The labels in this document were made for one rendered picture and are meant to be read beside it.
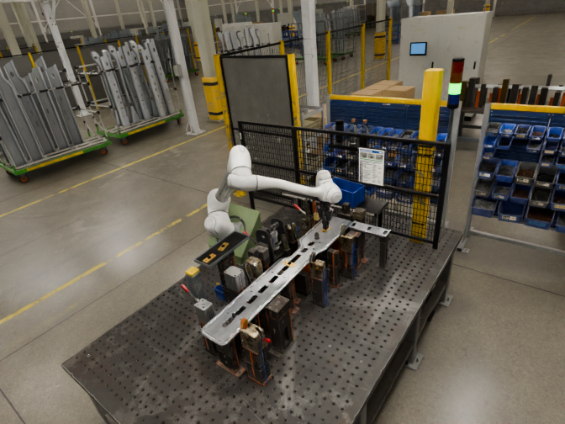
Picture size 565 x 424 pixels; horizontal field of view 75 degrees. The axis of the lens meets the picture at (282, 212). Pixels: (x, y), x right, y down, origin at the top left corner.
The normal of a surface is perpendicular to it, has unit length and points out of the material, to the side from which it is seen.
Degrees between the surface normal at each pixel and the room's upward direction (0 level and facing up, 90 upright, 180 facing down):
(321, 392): 0
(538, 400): 0
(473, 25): 90
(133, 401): 0
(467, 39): 90
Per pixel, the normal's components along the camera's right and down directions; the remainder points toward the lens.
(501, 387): -0.10, -0.87
